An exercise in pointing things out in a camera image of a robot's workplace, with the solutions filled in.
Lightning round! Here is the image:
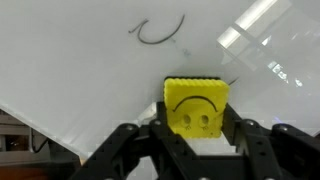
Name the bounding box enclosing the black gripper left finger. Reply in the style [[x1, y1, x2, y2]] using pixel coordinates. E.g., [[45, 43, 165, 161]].
[[69, 101, 204, 180]]

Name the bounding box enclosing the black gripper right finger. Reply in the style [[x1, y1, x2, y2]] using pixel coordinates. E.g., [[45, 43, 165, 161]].
[[221, 103, 320, 180]]

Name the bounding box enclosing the yellow smiley eraser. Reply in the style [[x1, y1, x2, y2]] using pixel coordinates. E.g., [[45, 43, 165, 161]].
[[163, 76, 231, 139]]

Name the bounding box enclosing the white whiteboard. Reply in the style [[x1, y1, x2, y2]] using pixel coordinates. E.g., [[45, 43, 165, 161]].
[[0, 0, 320, 159]]

